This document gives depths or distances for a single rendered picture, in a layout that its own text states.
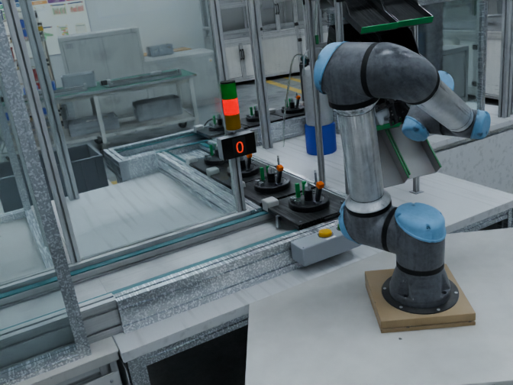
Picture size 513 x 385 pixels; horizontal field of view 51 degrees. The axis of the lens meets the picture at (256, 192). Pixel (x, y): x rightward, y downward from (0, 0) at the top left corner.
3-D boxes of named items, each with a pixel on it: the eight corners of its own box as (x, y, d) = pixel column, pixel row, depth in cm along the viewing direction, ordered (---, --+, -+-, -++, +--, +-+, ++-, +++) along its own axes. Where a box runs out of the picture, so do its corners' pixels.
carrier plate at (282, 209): (359, 210, 180) (359, 204, 179) (298, 231, 170) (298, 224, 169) (318, 192, 200) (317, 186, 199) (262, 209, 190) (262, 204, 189)
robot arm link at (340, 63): (388, 263, 135) (362, 53, 108) (338, 247, 145) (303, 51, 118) (411, 236, 142) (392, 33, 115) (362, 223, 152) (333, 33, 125)
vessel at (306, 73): (339, 122, 272) (333, 45, 259) (315, 127, 266) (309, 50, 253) (323, 118, 284) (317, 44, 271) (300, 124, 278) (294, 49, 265)
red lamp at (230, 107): (242, 113, 173) (240, 98, 172) (227, 116, 171) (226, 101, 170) (235, 111, 178) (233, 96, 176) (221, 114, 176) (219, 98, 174)
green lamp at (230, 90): (240, 97, 172) (238, 82, 170) (226, 100, 170) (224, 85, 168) (233, 95, 176) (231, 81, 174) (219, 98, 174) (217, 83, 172)
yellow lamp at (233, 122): (243, 127, 175) (242, 113, 173) (230, 131, 173) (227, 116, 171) (237, 125, 179) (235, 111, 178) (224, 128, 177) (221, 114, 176)
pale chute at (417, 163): (436, 173, 194) (441, 166, 190) (404, 180, 191) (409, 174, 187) (404, 110, 205) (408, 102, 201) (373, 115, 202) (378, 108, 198)
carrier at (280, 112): (320, 112, 324) (318, 92, 320) (286, 121, 314) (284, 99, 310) (298, 108, 344) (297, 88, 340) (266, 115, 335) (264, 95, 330)
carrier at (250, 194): (316, 191, 201) (313, 159, 197) (260, 208, 191) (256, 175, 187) (282, 176, 222) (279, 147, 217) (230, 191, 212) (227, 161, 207)
